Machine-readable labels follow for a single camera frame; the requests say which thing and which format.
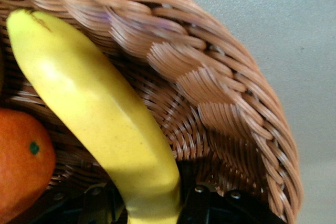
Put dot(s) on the brown wicker basket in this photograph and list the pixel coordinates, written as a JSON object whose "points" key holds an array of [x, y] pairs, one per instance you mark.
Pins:
{"points": [[210, 64]]}

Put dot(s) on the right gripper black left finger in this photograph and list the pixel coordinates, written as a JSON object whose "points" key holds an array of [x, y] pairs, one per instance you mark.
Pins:
{"points": [[78, 208]]}

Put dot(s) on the yellow banana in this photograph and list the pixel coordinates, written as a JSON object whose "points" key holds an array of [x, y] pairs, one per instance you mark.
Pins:
{"points": [[92, 103]]}

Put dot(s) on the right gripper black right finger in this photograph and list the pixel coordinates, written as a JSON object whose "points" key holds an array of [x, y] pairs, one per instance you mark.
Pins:
{"points": [[223, 208]]}

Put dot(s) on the orange tangerine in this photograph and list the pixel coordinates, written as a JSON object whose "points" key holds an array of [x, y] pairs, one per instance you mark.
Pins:
{"points": [[21, 155]]}

